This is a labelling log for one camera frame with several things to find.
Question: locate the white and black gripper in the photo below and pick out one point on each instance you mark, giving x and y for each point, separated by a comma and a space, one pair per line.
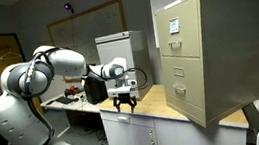
121, 93

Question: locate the beige bottom cabinet drawer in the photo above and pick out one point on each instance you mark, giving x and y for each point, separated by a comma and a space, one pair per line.
183, 79

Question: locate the beige cabinet drawer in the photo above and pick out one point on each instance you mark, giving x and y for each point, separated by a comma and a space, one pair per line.
183, 79
186, 42

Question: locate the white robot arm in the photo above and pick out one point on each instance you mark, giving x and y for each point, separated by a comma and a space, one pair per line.
20, 122

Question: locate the white counter base cabinet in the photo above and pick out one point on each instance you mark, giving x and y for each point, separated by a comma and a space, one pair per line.
138, 129

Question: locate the grey two-drawer filing cabinet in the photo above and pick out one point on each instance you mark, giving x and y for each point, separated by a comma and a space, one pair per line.
131, 45

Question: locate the beige top cabinet drawer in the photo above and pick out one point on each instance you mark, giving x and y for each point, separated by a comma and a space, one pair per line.
186, 42

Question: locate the beige metal filing cabinet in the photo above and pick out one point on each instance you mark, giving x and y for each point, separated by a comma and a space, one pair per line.
229, 59

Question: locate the black box on desk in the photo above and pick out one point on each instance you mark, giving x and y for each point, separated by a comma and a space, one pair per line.
95, 90

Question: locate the white office desk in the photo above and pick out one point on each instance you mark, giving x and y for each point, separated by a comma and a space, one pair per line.
78, 113

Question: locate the red tool on desk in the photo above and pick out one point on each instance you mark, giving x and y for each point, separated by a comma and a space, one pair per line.
72, 91

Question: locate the black keyboard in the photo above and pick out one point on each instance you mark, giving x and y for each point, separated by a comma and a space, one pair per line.
64, 100

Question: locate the wood-framed whiteboard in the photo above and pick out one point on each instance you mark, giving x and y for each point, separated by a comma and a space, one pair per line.
79, 31

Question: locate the white paper label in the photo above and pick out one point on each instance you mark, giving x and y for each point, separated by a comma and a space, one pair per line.
174, 25

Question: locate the purple lit wall camera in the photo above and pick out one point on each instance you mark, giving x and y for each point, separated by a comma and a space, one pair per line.
69, 7

